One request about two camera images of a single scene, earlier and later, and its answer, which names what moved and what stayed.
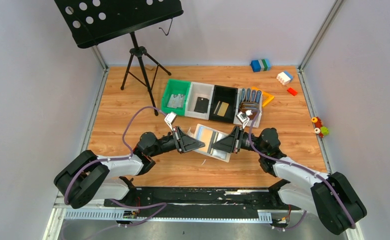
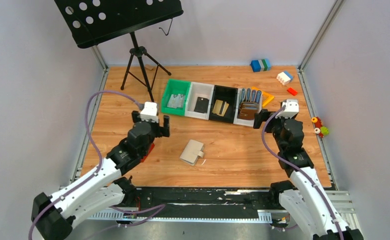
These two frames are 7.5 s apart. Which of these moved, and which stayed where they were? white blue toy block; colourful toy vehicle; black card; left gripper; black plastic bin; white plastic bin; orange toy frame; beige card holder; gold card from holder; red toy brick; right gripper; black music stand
Moved: gold card from holder; left gripper; beige card holder; right gripper
Stayed: black plastic bin; red toy brick; white blue toy block; colourful toy vehicle; orange toy frame; black card; white plastic bin; black music stand
